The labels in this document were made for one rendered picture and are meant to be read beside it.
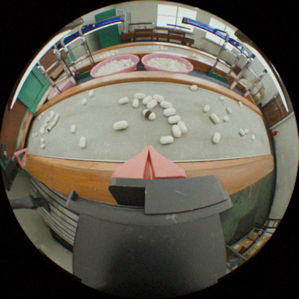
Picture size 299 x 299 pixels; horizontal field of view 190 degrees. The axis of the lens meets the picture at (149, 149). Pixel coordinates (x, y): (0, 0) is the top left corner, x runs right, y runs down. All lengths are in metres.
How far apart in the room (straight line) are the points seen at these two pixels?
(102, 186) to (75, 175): 0.09
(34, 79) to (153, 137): 1.10
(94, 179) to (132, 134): 0.15
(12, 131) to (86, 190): 0.82
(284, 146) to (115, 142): 4.39
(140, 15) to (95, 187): 5.38
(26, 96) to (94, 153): 0.88
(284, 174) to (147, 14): 7.40
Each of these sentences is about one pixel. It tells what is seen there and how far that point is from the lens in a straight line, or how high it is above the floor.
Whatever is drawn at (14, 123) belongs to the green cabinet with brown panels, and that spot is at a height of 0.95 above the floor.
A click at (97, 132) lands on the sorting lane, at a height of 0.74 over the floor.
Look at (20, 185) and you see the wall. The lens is 2.00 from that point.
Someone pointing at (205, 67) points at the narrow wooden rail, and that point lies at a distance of 0.80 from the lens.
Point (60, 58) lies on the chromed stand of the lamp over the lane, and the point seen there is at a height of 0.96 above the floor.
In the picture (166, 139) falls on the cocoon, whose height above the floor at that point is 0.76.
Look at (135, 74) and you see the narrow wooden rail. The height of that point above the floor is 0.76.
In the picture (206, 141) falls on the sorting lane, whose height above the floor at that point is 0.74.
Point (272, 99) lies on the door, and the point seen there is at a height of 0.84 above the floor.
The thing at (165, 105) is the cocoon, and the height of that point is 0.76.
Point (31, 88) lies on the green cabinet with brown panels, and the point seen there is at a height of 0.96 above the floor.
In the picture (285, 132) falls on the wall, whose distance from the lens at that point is 4.38.
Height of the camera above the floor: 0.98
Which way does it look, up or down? 76 degrees down
